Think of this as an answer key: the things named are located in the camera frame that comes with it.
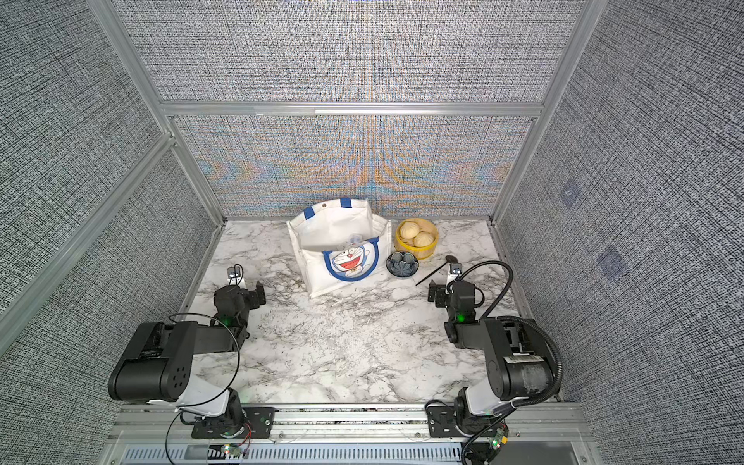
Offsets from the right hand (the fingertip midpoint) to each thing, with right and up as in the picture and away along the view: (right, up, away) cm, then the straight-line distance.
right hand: (449, 273), depth 93 cm
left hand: (-65, -2, -1) cm, 65 cm away
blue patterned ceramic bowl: (-14, +2, +10) cm, 17 cm away
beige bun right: (-6, +11, +12) cm, 18 cm away
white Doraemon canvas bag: (-37, +10, +10) cm, 39 cm away
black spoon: (+3, +4, +13) cm, 14 cm away
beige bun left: (-11, +15, +13) cm, 23 cm away
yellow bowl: (-12, +9, +12) cm, 19 cm away
